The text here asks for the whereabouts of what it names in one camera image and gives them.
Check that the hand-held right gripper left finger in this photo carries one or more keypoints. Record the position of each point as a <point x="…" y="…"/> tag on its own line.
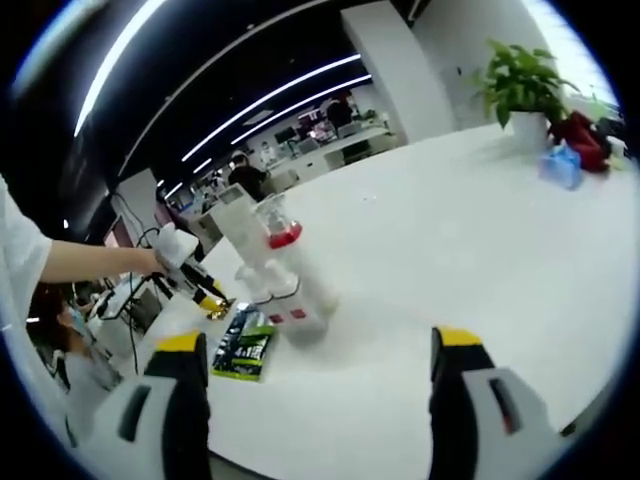
<point x="150" y="425"/>

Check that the gold skincare sachet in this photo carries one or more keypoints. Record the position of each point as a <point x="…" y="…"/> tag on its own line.
<point x="222" y="311"/>

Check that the white office chair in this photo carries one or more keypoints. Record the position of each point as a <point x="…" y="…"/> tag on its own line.
<point x="231" y="194"/>

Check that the white skincare tube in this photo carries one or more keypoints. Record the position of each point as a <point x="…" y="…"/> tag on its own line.
<point x="235" y="230"/>

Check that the white red-collar skincare pump bottle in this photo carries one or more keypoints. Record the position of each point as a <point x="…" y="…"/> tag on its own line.
<point x="315" y="285"/>

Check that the blue packet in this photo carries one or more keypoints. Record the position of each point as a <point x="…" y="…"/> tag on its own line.
<point x="560" y="167"/>

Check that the ceiling light strip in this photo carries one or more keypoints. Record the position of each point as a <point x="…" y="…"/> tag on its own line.
<point x="270" y="100"/>
<point x="310" y="105"/>
<point x="115" y="55"/>

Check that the potted green plant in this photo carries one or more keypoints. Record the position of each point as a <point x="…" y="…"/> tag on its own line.
<point x="520" y="80"/>

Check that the black green skincare sachet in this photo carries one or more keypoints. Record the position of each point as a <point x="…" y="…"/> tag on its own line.
<point x="245" y="350"/>

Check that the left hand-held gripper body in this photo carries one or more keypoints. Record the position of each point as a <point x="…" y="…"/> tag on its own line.
<point x="175" y="250"/>

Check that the person's left hand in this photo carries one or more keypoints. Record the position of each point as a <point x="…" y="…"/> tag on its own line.
<point x="154" y="264"/>

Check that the small red-label skincare bottle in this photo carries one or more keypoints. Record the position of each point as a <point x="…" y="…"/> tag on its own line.
<point x="255" y="285"/>
<point x="282" y="277"/>

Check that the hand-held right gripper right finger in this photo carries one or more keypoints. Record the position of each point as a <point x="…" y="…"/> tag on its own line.
<point x="475" y="425"/>

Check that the red bag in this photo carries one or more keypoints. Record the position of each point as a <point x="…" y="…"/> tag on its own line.
<point x="580" y="140"/>

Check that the person's white shirt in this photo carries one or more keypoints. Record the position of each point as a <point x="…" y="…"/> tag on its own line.
<point x="20" y="250"/>

